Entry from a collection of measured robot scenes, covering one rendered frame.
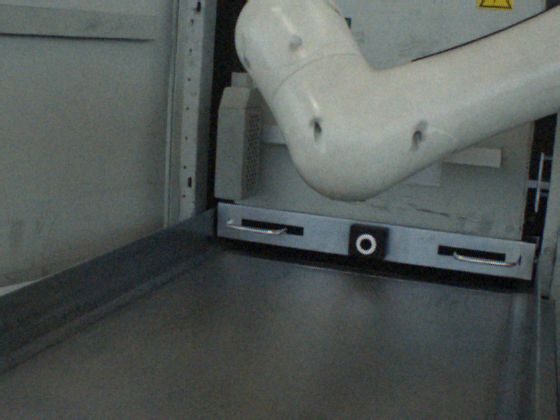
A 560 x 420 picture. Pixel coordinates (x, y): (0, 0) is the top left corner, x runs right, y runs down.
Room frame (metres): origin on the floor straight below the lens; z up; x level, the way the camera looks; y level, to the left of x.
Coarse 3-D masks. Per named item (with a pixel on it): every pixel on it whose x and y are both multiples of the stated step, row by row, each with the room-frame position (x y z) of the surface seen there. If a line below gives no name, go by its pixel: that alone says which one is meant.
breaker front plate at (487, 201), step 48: (336, 0) 1.19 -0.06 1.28; (384, 0) 1.16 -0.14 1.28; (432, 0) 1.14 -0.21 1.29; (528, 0) 1.09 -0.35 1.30; (384, 48) 1.16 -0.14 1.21; (432, 48) 1.13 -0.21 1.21; (480, 144) 1.11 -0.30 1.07; (528, 144) 1.08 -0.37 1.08; (288, 192) 1.21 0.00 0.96; (384, 192) 1.15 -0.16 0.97; (432, 192) 1.13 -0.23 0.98; (480, 192) 1.10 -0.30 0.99
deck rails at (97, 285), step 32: (192, 224) 1.15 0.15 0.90; (96, 256) 0.89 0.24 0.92; (128, 256) 0.96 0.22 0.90; (160, 256) 1.05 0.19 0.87; (192, 256) 1.15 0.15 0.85; (32, 288) 0.76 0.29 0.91; (64, 288) 0.82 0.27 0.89; (96, 288) 0.89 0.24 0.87; (128, 288) 0.96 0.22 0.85; (0, 320) 0.71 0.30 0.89; (32, 320) 0.76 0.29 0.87; (64, 320) 0.82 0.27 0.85; (96, 320) 0.83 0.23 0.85; (512, 320) 0.91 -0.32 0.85; (0, 352) 0.70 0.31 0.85; (32, 352) 0.71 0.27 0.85; (512, 352) 0.80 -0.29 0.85; (512, 384) 0.70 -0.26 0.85; (512, 416) 0.63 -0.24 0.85
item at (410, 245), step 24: (264, 216) 1.21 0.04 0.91; (288, 216) 1.19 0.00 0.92; (312, 216) 1.18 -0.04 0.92; (264, 240) 1.21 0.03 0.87; (288, 240) 1.19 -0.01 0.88; (312, 240) 1.18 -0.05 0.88; (336, 240) 1.17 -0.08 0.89; (408, 240) 1.13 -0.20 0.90; (432, 240) 1.11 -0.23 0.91; (456, 240) 1.10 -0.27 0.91; (480, 240) 1.09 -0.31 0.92; (504, 240) 1.08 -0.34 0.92; (528, 240) 1.08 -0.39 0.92; (432, 264) 1.11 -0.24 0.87; (456, 264) 1.10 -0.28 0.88; (480, 264) 1.09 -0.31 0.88; (528, 264) 1.06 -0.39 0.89
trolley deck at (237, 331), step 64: (128, 320) 0.85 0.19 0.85; (192, 320) 0.87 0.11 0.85; (256, 320) 0.88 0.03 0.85; (320, 320) 0.90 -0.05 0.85; (384, 320) 0.91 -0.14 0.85; (448, 320) 0.92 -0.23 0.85; (0, 384) 0.64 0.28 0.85; (64, 384) 0.65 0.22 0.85; (128, 384) 0.67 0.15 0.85; (192, 384) 0.68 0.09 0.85; (256, 384) 0.69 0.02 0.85; (320, 384) 0.70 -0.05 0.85; (384, 384) 0.71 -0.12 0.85; (448, 384) 0.71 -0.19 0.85
